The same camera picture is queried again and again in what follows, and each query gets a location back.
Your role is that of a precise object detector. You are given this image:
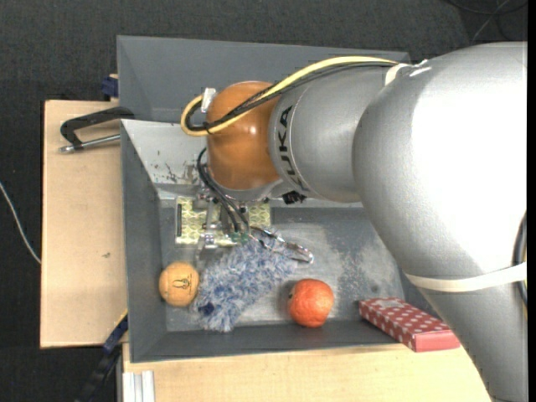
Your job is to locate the red box with white dots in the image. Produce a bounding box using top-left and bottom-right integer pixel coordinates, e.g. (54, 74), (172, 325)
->
(358, 296), (462, 353)

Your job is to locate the tan ball with black print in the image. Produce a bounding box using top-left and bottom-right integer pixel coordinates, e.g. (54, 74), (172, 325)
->
(157, 260), (201, 308)

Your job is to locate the blue and white fluffy duster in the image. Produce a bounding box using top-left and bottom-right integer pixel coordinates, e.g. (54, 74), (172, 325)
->
(190, 225), (315, 333)

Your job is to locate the grey metal bin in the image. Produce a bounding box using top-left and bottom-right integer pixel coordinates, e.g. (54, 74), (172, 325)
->
(116, 34), (441, 363)

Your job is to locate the orange mandarin fruit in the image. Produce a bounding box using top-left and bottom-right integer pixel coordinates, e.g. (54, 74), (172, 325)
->
(286, 278), (336, 329)

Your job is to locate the pale wood flat board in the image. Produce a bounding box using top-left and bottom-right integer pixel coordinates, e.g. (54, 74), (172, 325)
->
(39, 99), (129, 349)

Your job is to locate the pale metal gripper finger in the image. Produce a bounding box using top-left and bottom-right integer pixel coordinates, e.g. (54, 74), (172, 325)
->
(202, 205), (221, 235)
(195, 233), (229, 264)

